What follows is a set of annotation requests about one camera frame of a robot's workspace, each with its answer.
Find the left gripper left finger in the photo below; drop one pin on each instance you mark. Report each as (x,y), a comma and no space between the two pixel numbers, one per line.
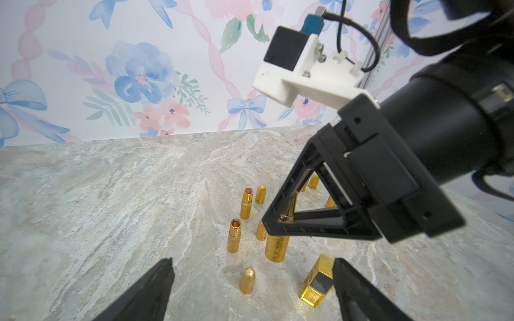
(147,298)

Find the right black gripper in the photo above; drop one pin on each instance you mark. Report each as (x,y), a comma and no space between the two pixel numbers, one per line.
(380,187)

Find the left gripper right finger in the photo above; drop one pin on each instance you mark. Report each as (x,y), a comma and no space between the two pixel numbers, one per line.
(359,299)

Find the gold lipstick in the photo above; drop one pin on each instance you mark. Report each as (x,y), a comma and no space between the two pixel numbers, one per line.
(234,235)
(314,181)
(276,246)
(330,203)
(246,204)

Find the small yellow green box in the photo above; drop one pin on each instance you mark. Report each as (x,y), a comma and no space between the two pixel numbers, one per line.
(319,281)

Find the gold lipstick cap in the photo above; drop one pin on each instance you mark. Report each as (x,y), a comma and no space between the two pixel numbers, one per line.
(260,195)
(261,233)
(247,281)

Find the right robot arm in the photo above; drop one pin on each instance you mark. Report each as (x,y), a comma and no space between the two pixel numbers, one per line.
(456,115)

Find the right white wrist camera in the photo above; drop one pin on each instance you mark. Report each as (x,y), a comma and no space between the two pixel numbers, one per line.
(295,65)

